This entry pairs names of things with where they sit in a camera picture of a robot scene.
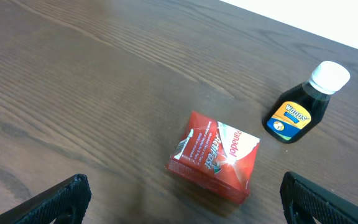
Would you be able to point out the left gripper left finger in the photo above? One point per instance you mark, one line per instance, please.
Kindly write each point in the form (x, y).
(65, 202)

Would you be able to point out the red Panadol box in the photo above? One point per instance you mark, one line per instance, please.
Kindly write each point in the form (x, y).
(216, 156)

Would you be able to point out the dark syrup bottle white cap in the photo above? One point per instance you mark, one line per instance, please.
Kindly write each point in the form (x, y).
(301, 108)

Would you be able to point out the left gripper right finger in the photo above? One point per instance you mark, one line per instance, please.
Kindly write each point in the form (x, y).
(306, 202)

